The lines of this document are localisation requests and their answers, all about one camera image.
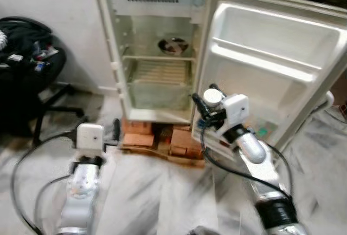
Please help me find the round white lidded container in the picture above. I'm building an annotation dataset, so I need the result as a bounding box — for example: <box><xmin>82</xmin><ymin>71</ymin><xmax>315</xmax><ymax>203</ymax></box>
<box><xmin>203</xmin><ymin>88</ymin><xmax>223</xmax><ymax>109</ymax></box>

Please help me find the silver fridge door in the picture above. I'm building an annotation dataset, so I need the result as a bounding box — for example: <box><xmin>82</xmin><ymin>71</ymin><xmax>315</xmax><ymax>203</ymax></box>
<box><xmin>191</xmin><ymin>0</ymin><xmax>347</xmax><ymax>164</ymax></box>

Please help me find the clear fridge shelf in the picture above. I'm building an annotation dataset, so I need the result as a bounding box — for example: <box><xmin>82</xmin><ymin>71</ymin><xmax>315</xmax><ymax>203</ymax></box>
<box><xmin>123</xmin><ymin>55</ymin><xmax>196</xmax><ymax>63</ymax></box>

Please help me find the small white fridge cabinet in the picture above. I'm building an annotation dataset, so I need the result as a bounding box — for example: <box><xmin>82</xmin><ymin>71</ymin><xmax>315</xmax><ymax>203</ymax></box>
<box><xmin>93</xmin><ymin>0</ymin><xmax>213</xmax><ymax>125</ymax></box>

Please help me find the orange clay brick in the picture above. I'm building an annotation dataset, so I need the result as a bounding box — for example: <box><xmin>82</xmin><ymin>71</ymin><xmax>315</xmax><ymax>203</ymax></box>
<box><xmin>170</xmin><ymin>128</ymin><xmax>203</xmax><ymax>148</ymax></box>
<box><xmin>124</xmin><ymin>133</ymin><xmax>156</xmax><ymax>149</ymax></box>
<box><xmin>123</xmin><ymin>118</ymin><xmax>155</xmax><ymax>134</ymax></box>
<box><xmin>169</xmin><ymin>146</ymin><xmax>204</xmax><ymax>159</ymax></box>

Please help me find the clear crisper drawer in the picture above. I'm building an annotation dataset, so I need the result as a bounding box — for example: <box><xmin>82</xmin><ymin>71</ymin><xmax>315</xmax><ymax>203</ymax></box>
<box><xmin>126</xmin><ymin>81</ymin><xmax>193</xmax><ymax>111</ymax></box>

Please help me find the wooden base board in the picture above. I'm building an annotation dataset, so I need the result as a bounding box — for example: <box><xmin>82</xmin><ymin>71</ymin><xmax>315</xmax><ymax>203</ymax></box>
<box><xmin>118</xmin><ymin>143</ymin><xmax>207</xmax><ymax>168</ymax></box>

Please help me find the steel bowl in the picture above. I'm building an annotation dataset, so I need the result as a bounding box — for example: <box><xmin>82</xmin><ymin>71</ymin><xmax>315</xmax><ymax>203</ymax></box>
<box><xmin>158</xmin><ymin>37</ymin><xmax>190</xmax><ymax>56</ymax></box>

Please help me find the black office chair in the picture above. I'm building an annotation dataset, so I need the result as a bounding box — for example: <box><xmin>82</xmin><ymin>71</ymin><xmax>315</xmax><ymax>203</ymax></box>
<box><xmin>0</xmin><ymin>17</ymin><xmax>86</xmax><ymax>148</ymax></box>

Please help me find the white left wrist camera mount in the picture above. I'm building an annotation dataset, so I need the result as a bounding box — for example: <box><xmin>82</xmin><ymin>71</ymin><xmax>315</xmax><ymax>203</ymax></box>
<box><xmin>75</xmin><ymin>122</ymin><xmax>105</xmax><ymax>153</ymax></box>

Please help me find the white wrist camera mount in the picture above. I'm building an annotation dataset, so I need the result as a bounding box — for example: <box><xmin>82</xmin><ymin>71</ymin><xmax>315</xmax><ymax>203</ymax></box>
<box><xmin>75</xmin><ymin>122</ymin><xmax>105</xmax><ymax>153</ymax></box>
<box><xmin>219</xmin><ymin>94</ymin><xmax>250</xmax><ymax>132</ymax></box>

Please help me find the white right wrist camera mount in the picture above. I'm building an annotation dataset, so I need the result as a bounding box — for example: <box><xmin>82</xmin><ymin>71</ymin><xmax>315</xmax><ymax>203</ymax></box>
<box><xmin>219</xmin><ymin>94</ymin><xmax>250</xmax><ymax>132</ymax></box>

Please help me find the white door shelf rail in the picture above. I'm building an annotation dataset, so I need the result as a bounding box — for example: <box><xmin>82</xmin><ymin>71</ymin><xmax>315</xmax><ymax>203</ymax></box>
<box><xmin>209</xmin><ymin>36</ymin><xmax>325</xmax><ymax>83</ymax></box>

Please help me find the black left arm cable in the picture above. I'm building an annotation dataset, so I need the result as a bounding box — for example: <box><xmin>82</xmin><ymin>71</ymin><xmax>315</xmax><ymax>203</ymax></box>
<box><xmin>34</xmin><ymin>174</ymin><xmax>74</xmax><ymax>235</ymax></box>
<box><xmin>10</xmin><ymin>131</ymin><xmax>76</xmax><ymax>235</ymax></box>

